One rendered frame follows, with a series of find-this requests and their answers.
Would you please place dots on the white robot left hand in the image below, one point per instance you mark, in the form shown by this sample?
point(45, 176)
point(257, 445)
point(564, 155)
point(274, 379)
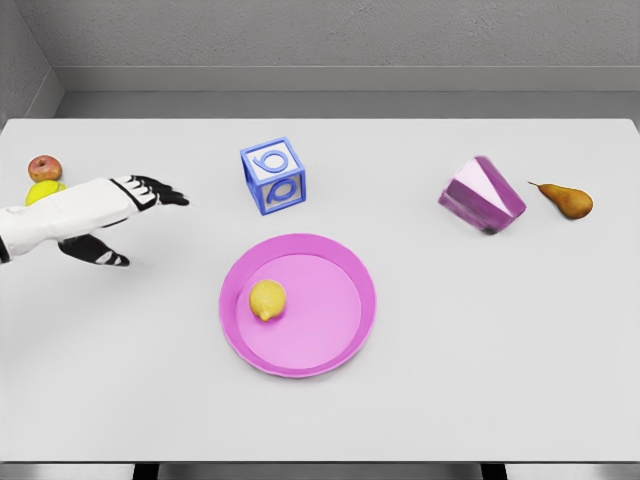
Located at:
point(95, 205)

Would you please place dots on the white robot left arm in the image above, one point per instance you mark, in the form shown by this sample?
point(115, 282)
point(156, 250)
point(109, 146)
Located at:
point(22, 227)

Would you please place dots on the yellow lemon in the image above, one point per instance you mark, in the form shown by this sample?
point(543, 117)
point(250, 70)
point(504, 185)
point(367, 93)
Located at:
point(267, 299)

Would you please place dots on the pink round plate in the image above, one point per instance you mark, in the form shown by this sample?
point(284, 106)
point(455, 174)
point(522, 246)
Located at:
point(310, 320)

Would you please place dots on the yellow-green round fruit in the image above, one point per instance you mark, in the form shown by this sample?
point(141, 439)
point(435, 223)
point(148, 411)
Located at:
point(39, 193)

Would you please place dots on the red apple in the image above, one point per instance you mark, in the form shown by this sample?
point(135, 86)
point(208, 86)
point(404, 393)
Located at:
point(45, 168)

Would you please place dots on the blue letter cube block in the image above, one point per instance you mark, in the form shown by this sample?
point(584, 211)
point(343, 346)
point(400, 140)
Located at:
point(274, 176)

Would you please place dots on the purple angular block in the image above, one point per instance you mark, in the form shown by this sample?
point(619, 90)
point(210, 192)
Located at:
point(480, 197)

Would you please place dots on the brown pear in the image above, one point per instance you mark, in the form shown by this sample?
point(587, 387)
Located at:
point(570, 200)

